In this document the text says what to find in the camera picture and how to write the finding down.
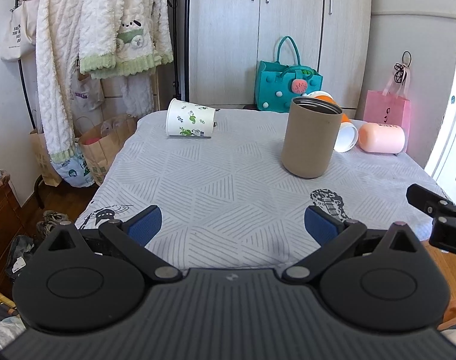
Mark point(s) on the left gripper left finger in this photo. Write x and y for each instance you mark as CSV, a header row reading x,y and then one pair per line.
x,y
129,239

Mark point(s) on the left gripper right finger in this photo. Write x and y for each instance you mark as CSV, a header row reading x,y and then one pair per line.
x,y
336,239

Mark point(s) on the brown steel tumbler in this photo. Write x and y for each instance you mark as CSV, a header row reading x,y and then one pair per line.
x,y
311,131

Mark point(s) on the orange paper cup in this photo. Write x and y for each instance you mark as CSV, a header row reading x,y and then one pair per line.
x,y
348,133

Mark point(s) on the white leaf-print paper cup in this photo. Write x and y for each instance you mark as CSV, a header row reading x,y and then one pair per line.
x,y
187,119

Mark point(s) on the pink tumbler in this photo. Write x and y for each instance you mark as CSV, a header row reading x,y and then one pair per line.
x,y
381,139

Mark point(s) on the brown paper bag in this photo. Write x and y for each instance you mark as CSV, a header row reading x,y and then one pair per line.
x,y
103,142

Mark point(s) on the pink paper gift bag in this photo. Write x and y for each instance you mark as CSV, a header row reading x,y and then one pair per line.
x,y
391,105

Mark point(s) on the grey patterned table cloth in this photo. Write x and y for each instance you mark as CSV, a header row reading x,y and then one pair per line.
x,y
227,201

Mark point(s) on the wooden side cabinet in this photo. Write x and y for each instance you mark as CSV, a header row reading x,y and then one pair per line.
x,y
11,225

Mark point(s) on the teal felt tote bag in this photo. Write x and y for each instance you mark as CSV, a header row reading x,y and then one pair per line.
x,y
277,84

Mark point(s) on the white fluffy pajama top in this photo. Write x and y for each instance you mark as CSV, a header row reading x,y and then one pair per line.
x,y
104,39

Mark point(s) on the canvas tote bag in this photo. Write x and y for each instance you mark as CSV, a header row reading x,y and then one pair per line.
x,y
20,36

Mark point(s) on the white wardrobe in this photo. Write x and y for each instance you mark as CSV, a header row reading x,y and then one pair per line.
x,y
226,40

